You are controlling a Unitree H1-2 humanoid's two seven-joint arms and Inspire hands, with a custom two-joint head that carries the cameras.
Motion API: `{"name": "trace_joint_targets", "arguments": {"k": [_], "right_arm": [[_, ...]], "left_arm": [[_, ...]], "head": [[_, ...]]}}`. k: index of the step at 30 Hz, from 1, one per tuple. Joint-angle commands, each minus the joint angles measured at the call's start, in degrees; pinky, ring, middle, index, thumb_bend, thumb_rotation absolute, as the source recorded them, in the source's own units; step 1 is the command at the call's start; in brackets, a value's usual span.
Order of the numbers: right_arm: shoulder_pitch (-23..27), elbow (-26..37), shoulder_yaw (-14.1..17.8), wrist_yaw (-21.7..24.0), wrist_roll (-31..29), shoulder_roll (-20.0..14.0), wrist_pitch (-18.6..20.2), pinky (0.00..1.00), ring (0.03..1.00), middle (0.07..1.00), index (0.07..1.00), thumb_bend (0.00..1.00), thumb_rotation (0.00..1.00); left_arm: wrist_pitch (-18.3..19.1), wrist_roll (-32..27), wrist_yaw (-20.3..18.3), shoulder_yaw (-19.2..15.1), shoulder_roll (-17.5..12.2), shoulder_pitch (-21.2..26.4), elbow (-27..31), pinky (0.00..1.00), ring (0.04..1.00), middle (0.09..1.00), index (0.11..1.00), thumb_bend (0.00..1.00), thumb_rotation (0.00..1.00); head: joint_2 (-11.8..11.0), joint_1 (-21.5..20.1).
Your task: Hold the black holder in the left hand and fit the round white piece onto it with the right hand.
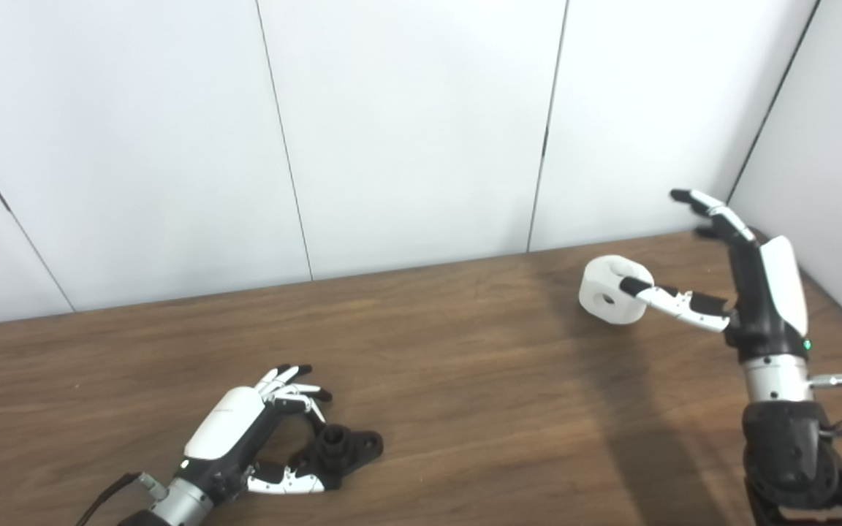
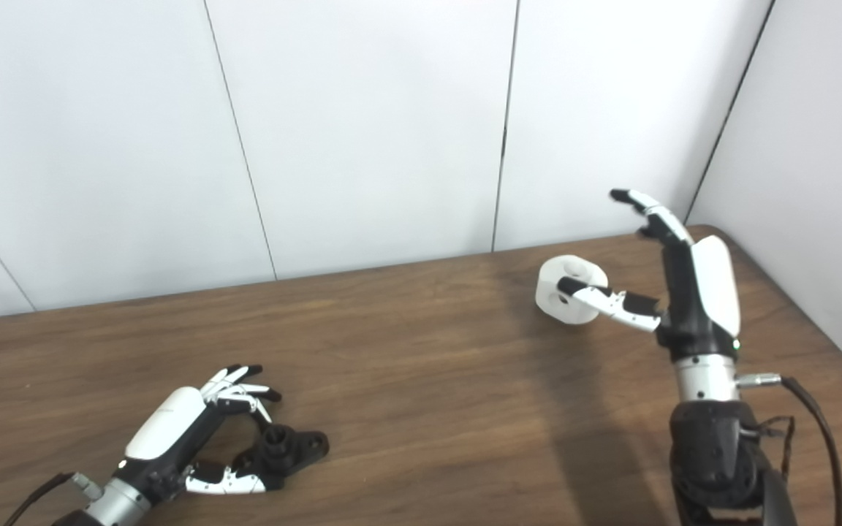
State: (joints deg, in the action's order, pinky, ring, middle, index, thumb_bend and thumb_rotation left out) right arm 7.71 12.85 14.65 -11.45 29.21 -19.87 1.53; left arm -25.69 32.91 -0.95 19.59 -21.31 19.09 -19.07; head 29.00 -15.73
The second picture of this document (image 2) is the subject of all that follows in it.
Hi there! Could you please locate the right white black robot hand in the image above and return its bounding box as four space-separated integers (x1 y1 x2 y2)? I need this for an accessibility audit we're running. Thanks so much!
558 188 742 360

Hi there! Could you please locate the black plastic holder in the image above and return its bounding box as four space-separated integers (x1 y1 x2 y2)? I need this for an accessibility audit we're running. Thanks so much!
235 427 330 492

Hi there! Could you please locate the thin black wire loop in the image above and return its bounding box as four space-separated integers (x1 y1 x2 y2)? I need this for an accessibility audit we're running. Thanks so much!
743 415 796 483

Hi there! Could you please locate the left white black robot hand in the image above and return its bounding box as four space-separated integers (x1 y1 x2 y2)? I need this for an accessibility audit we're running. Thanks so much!
113 364 283 505

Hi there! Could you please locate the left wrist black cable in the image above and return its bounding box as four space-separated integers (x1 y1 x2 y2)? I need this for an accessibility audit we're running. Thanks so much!
3 471 105 526

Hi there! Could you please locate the round white plastic piece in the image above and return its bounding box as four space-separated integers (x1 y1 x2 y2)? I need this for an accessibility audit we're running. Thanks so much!
535 255 609 326

